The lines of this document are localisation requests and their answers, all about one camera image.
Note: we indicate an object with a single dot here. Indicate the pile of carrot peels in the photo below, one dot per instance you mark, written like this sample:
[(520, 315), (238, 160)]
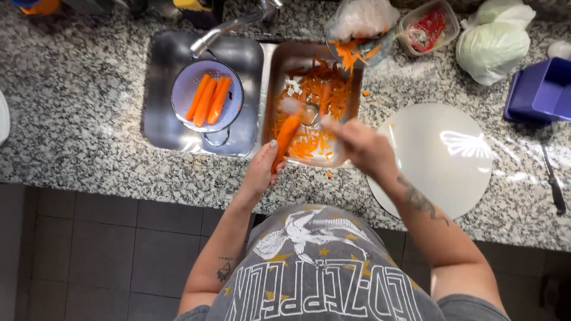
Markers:
[(321, 84)]

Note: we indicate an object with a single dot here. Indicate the person's left hand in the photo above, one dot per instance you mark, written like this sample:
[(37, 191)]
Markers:
[(258, 171)]

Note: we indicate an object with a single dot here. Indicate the carrot peels hanging from bowl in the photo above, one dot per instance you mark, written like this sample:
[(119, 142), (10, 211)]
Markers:
[(350, 51)]

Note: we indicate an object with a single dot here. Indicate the blue plastic box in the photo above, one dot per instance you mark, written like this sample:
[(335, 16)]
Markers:
[(542, 91)]

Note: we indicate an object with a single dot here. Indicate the white enamel colander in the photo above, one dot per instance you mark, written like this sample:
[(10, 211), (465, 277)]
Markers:
[(185, 89)]

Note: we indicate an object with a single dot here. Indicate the chrome sink faucet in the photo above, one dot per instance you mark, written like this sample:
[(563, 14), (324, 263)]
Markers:
[(225, 29)]

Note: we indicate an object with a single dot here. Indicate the person's right hand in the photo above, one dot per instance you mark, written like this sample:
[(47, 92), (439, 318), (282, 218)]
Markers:
[(361, 145)]

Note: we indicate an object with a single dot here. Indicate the stainless steel double sink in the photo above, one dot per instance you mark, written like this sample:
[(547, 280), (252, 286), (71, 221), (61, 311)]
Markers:
[(169, 111)]

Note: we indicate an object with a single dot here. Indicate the metal bowl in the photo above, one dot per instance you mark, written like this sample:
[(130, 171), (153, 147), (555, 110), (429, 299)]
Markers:
[(379, 53)]

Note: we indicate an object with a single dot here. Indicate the orange and blue container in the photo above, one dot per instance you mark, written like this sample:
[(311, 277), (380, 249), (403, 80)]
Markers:
[(38, 5)]

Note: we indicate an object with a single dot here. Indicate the grey printed t-shirt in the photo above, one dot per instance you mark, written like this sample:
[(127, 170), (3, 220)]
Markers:
[(312, 276)]

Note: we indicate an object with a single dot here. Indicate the plastic container with red food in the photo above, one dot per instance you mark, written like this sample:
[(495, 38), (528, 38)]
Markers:
[(428, 29)]

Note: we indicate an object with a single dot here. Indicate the small white round object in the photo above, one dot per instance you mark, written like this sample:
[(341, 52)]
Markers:
[(560, 49)]

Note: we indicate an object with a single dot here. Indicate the vegetable peeler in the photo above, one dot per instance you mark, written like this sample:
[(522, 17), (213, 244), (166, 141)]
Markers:
[(291, 106)]

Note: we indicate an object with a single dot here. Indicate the yellow and black container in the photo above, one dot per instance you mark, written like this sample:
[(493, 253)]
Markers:
[(198, 9)]

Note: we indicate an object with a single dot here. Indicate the clear crumpled plastic bag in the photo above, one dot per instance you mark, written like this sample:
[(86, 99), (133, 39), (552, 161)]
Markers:
[(361, 18)]

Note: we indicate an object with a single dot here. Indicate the person's right fingers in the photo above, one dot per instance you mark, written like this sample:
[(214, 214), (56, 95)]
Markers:
[(332, 127)]

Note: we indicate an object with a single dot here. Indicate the peeled orange carrot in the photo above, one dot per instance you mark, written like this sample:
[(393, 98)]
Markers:
[(197, 97), (205, 103), (219, 101)]

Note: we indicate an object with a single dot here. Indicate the white plate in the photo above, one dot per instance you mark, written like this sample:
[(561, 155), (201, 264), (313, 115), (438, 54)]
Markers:
[(3, 118)]

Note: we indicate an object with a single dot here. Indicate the half-peeled orange carrot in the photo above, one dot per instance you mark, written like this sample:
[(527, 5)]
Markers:
[(285, 138)]

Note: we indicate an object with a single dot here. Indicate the round white cutting board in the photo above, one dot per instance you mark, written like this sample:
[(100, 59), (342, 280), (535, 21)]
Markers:
[(430, 160)]

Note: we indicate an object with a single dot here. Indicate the cabbage in plastic bag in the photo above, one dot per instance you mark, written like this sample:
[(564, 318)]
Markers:
[(493, 47)]

